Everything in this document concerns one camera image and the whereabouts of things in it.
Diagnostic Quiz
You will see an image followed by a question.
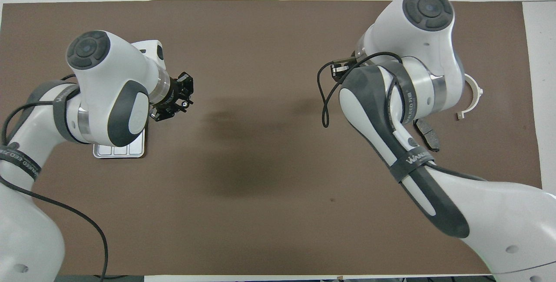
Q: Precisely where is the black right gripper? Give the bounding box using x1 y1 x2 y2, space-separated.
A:
331 58 361 81

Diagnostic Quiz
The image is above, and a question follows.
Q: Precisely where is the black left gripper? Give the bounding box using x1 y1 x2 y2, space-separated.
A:
149 71 195 122

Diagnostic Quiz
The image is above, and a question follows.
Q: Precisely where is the silver metal tray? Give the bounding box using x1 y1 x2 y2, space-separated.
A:
93 119 147 159

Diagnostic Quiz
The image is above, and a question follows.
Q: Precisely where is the curved dark grey brake pad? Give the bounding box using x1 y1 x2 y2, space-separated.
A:
415 119 440 153

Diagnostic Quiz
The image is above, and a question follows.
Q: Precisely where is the brown table mat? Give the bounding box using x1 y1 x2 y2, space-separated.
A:
0 0 543 276

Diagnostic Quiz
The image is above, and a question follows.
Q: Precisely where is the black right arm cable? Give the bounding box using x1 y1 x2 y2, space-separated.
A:
317 52 487 182

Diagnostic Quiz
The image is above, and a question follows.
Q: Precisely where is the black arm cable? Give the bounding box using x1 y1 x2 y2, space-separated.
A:
317 52 487 182
0 73 109 282

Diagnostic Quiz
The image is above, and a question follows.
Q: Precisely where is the white semicircular bracket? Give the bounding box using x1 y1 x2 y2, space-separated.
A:
456 73 483 121

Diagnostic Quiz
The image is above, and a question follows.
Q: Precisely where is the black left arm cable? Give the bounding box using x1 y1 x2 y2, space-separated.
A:
0 73 109 282

